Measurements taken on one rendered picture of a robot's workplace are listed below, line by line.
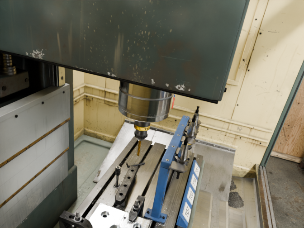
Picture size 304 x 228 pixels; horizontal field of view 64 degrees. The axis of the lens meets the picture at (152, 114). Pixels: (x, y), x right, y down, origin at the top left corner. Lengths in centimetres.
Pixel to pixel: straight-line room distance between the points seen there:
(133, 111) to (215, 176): 121
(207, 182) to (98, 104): 105
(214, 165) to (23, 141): 127
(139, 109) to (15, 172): 58
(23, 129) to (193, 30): 70
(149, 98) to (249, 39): 110
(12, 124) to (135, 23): 57
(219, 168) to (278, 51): 85
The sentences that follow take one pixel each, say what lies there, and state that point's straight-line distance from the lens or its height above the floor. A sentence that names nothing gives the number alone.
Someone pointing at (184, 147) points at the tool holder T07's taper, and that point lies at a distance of 99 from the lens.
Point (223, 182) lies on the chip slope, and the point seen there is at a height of 74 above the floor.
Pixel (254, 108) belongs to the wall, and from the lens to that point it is 176.
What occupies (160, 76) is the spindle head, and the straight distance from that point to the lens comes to 54.
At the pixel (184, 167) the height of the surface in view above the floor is 122.
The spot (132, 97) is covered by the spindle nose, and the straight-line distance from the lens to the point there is 64.
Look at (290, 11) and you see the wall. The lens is 166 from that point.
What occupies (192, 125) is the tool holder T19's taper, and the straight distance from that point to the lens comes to 119.
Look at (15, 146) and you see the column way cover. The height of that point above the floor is 128.
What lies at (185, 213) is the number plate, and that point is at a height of 95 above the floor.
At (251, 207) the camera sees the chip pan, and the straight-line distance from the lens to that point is 180.
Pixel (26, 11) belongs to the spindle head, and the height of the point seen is 174.
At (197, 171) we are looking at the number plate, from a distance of 146.
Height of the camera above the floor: 182
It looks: 26 degrees down
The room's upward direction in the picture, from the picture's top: 8 degrees clockwise
